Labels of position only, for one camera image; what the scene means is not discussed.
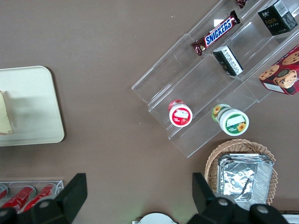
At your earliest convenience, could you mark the Snickers chocolate bar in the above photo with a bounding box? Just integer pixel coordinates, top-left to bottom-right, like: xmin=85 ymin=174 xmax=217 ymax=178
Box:
xmin=191 ymin=10 xmax=242 ymax=57
xmin=234 ymin=0 xmax=249 ymax=10

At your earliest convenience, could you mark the cream plastic serving tray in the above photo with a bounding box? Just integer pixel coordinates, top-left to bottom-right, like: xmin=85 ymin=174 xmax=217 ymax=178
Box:
xmin=0 ymin=65 xmax=65 ymax=147

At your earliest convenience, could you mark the stack of aluminium foil trays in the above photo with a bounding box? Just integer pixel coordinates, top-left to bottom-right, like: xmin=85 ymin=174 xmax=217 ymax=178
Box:
xmin=216 ymin=153 xmax=275 ymax=206

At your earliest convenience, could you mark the red chocolate chip cookie box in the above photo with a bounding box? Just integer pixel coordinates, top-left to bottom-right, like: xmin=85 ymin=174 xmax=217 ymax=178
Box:
xmin=257 ymin=45 xmax=299 ymax=96

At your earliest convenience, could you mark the light tan wicker basket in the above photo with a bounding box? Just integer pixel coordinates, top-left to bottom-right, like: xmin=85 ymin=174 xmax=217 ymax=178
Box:
xmin=204 ymin=139 xmax=279 ymax=209

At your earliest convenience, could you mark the triangular white bread sandwich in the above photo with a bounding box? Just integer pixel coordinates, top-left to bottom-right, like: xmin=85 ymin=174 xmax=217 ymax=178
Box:
xmin=0 ymin=90 xmax=14 ymax=136

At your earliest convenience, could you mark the white plastic snack bin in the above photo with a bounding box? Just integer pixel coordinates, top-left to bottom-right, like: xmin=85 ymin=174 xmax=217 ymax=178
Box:
xmin=279 ymin=209 xmax=299 ymax=224

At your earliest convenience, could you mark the clear acrylic stepped stand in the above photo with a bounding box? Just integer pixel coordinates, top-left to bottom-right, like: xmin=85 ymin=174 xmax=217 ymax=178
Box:
xmin=130 ymin=0 xmax=299 ymax=160

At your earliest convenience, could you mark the red strawberry lid cup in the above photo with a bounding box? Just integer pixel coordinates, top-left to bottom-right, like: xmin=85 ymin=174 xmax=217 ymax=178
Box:
xmin=168 ymin=98 xmax=193 ymax=128

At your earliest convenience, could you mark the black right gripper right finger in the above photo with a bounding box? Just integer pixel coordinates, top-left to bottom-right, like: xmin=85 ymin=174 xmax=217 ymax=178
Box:
xmin=187 ymin=172 xmax=289 ymax=224

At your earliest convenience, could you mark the red cola bottle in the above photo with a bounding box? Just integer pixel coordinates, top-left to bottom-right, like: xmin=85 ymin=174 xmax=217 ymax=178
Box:
xmin=0 ymin=185 xmax=36 ymax=212
xmin=22 ymin=183 xmax=57 ymax=212
xmin=0 ymin=183 xmax=9 ymax=199

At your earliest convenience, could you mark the clear acrylic bottle rack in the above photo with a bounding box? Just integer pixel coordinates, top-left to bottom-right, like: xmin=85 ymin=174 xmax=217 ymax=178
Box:
xmin=0 ymin=179 xmax=64 ymax=212

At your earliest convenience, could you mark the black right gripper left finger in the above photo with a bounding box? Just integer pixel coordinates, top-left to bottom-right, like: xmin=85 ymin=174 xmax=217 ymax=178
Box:
xmin=0 ymin=173 xmax=88 ymax=224

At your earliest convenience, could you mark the green sunflower lid cup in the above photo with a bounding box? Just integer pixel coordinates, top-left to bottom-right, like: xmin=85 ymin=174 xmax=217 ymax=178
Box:
xmin=211 ymin=103 xmax=250 ymax=137

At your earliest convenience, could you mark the small black carton box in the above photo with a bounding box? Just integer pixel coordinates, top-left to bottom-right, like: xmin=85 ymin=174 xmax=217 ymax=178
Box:
xmin=257 ymin=0 xmax=299 ymax=37
xmin=212 ymin=45 xmax=244 ymax=77

